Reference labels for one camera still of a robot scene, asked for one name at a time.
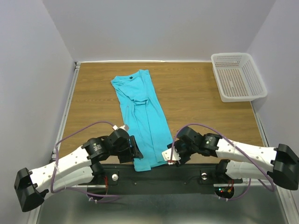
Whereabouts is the turquoise t shirt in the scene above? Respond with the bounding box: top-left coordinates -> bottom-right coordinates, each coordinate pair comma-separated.
111,70 -> 173,172

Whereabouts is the white plastic basket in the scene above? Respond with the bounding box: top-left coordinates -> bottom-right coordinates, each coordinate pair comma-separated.
211,52 -> 267,102

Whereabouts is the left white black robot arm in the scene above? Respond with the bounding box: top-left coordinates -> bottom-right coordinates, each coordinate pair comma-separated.
14,128 -> 143,212

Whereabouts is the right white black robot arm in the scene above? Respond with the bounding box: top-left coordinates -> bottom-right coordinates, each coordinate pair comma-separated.
168,125 -> 299,190

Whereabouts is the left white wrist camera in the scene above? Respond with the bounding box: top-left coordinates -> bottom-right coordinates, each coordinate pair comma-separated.
112,125 -> 129,132

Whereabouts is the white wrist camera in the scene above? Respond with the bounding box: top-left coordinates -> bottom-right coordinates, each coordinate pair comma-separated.
162,148 -> 181,165
112,125 -> 129,132

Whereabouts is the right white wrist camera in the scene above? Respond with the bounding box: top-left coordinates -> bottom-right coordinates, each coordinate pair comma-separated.
162,148 -> 181,165

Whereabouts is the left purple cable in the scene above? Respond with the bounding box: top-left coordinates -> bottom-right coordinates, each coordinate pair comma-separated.
50,120 -> 121,203

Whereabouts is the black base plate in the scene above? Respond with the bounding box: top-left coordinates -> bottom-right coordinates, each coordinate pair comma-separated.
103,163 -> 242,195

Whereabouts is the aluminium frame rail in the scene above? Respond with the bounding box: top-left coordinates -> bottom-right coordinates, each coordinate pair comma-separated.
27,62 -> 81,224

